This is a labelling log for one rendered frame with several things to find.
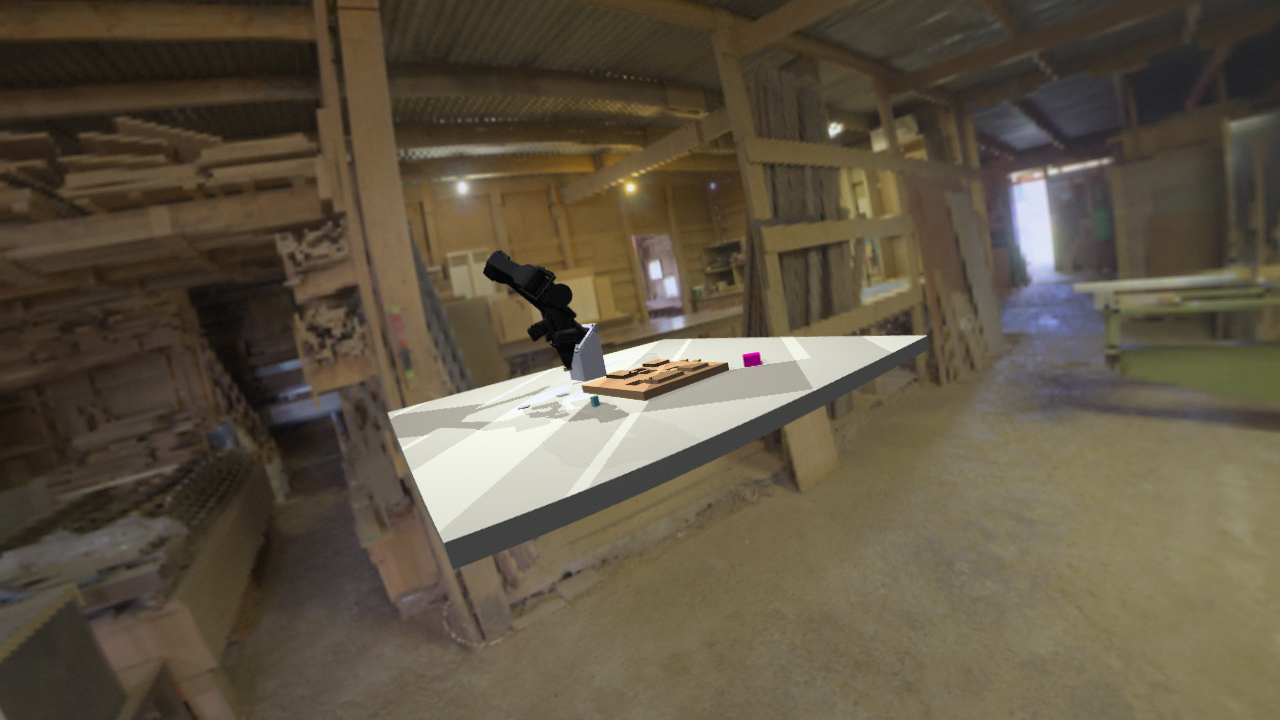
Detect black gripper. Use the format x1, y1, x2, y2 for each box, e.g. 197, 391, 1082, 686
545, 307, 580, 369

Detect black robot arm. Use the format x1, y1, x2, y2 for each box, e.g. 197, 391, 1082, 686
483, 250, 589, 345

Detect tan puzzle board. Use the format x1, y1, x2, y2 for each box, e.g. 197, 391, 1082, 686
581, 359, 730, 401

